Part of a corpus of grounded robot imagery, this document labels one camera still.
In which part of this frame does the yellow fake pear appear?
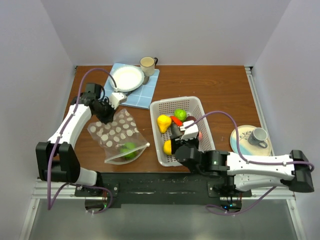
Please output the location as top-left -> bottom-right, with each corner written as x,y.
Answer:
157,115 -> 172,134

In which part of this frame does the yellow fake pepper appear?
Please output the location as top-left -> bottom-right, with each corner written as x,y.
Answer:
163,140 -> 172,156

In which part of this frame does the green fake apple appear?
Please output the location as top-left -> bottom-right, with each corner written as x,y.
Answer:
174,108 -> 188,122

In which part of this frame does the clear polka dot zip bag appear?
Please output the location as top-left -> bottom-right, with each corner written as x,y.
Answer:
87,108 -> 150,165

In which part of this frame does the dark green fake vegetable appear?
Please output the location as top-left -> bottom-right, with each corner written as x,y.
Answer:
120,142 -> 137,160

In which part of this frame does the pink fake peach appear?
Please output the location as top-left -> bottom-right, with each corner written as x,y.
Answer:
198,132 -> 203,141

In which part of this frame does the red fake chili pepper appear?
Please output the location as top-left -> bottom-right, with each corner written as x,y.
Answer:
170,116 -> 183,127

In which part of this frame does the purple fake fruit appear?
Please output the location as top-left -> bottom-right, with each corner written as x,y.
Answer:
185,115 -> 197,122

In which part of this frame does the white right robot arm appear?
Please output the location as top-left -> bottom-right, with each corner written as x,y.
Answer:
163,126 -> 315,197

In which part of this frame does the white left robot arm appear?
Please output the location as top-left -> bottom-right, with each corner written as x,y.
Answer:
35,83 -> 126,196

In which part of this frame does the white plastic basket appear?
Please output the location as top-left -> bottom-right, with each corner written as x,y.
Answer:
149,96 -> 216,167

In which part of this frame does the white round plate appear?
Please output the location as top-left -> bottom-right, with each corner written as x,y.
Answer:
110,65 -> 145,93

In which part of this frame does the blue checked placemat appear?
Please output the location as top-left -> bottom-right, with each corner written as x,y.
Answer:
104,63 -> 160,109

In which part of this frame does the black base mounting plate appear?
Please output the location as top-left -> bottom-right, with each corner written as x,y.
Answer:
74,171 -> 252,211

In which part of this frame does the blue beige saucer plate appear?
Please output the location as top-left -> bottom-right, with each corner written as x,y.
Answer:
237,125 -> 272,156

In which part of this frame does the grey teacup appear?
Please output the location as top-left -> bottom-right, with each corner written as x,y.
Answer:
247,127 -> 268,149

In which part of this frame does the beige mug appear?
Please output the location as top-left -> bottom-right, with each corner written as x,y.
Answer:
139,56 -> 158,77

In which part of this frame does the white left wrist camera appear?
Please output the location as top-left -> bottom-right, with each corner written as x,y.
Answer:
108,92 -> 127,110

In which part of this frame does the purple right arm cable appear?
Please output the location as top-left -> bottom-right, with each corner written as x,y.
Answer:
184,111 -> 315,216

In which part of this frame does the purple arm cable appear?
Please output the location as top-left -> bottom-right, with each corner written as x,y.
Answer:
47,68 -> 118,215
184,111 -> 315,216

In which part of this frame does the black handled spoon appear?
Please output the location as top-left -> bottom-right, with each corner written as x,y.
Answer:
125,76 -> 150,97

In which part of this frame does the aluminium frame rail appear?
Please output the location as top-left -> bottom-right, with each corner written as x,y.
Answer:
31,178 -> 297,201

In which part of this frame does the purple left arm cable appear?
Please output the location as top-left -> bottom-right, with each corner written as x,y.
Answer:
47,68 -> 118,215

